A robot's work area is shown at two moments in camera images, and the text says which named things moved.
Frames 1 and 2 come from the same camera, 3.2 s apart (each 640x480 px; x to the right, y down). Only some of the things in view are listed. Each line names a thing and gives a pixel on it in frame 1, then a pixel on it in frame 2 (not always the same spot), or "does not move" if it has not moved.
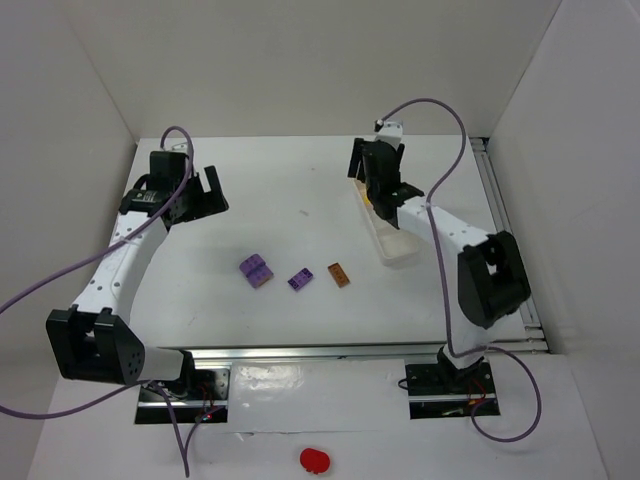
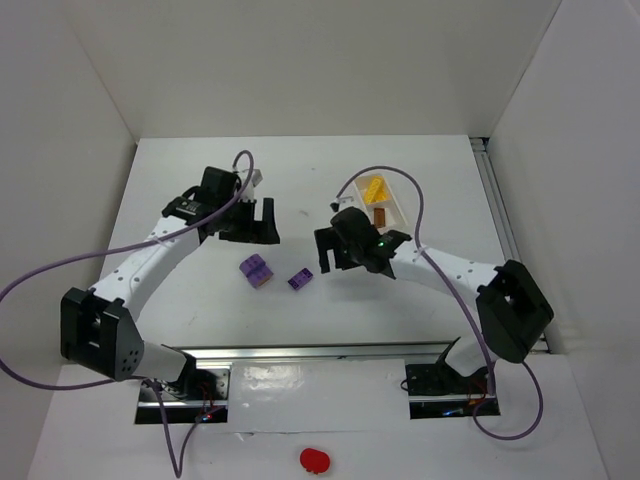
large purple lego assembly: [256, 270] does not move
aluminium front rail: [313, 354] does not move
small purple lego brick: [300, 278] does not move
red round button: [314, 461] does not move
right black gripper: [373, 163] -> [335, 248]
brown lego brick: [338, 274] -> [379, 217]
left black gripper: [201, 196] -> [248, 228]
